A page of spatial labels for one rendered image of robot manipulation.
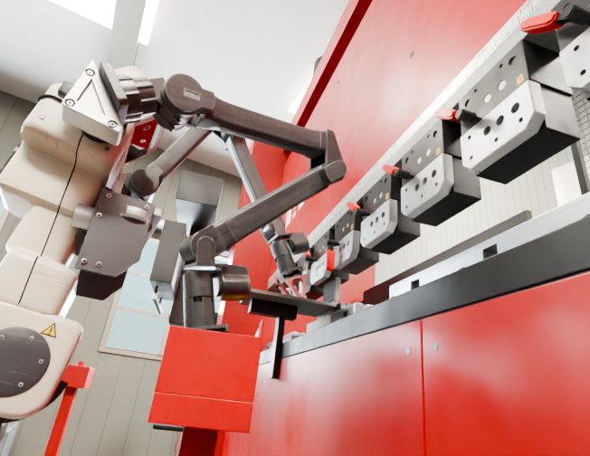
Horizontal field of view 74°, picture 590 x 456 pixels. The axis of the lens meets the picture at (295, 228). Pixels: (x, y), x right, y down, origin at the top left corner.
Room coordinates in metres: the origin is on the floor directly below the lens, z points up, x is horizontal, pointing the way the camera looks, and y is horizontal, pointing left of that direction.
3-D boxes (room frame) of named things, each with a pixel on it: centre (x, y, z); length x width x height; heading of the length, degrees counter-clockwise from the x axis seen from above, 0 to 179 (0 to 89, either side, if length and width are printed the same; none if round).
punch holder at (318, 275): (1.27, -0.13, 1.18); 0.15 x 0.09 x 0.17; 15
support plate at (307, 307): (1.21, 0.00, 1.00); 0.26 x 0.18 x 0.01; 105
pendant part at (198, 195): (2.34, 0.65, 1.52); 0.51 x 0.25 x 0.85; 11
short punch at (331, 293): (1.25, -0.14, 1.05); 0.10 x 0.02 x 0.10; 15
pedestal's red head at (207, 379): (0.80, 0.12, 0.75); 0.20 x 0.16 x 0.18; 6
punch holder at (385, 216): (0.89, -0.24, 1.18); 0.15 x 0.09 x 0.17; 15
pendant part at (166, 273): (2.28, 0.72, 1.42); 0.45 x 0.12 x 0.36; 11
